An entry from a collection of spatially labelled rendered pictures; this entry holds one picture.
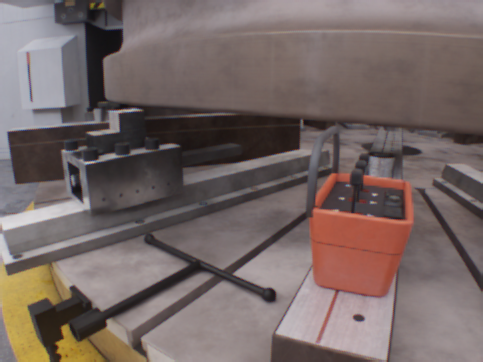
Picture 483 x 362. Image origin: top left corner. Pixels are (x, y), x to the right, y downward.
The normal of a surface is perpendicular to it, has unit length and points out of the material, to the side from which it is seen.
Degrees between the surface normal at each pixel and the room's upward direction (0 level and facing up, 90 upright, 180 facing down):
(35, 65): 90
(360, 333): 0
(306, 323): 0
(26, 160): 90
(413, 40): 90
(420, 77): 90
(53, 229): 72
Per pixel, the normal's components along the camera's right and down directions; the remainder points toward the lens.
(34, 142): 0.34, 0.28
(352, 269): -0.41, 0.38
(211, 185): 0.64, -0.10
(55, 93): -0.05, 0.29
